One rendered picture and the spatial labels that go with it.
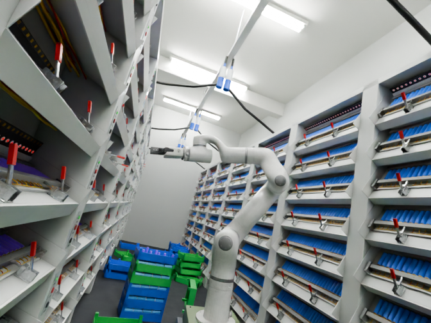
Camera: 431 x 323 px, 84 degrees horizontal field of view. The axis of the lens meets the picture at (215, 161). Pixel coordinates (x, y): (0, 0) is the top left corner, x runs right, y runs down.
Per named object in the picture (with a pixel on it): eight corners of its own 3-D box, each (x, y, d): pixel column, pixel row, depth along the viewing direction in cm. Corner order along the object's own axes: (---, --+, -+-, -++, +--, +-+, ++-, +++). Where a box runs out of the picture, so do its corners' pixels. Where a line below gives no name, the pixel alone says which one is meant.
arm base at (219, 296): (226, 313, 125) (232, 275, 129) (241, 331, 107) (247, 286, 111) (191, 310, 120) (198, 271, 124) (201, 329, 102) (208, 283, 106)
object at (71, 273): (79, 279, 135) (96, 257, 139) (31, 337, 77) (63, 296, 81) (47, 259, 132) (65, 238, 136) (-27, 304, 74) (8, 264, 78)
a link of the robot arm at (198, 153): (190, 143, 130) (189, 160, 128) (213, 145, 133) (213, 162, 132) (187, 146, 137) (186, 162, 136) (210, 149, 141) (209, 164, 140)
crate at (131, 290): (161, 289, 197) (164, 279, 199) (167, 298, 179) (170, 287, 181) (124, 284, 187) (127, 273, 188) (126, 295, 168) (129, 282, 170)
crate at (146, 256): (169, 259, 203) (172, 248, 205) (176, 265, 185) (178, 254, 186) (133, 252, 192) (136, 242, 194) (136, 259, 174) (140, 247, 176)
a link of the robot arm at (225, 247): (234, 278, 123) (241, 231, 128) (232, 288, 105) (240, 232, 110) (211, 273, 125) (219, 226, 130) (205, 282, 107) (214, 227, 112)
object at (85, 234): (92, 243, 139) (108, 222, 143) (56, 272, 82) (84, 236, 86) (61, 223, 136) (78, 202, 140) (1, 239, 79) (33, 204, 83)
